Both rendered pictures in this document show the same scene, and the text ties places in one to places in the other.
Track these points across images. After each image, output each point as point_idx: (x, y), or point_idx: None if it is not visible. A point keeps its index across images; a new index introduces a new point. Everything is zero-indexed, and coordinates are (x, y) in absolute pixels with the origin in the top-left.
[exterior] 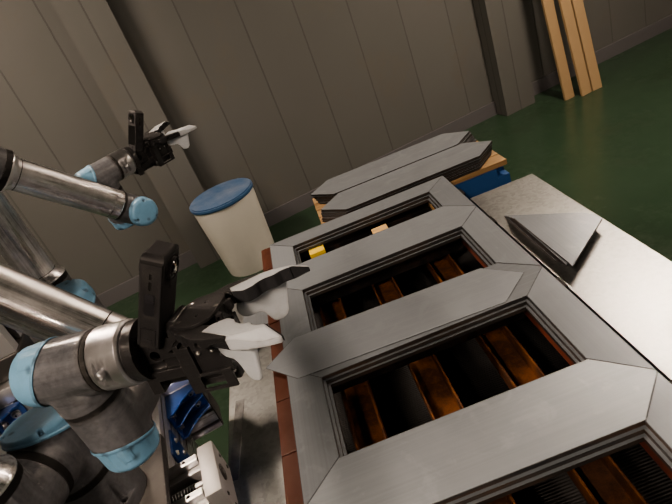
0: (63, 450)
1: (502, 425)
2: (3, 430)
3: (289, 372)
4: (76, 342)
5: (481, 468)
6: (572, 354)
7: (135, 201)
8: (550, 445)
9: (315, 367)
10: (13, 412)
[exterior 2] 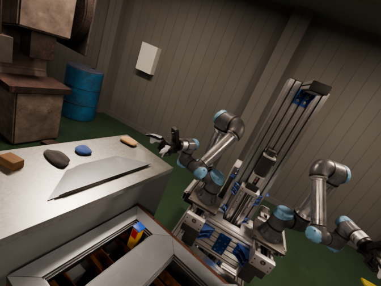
0: (207, 176)
1: (121, 284)
2: (235, 184)
3: (225, 285)
4: (186, 138)
5: (124, 263)
6: None
7: (313, 227)
8: (101, 280)
9: None
10: (238, 186)
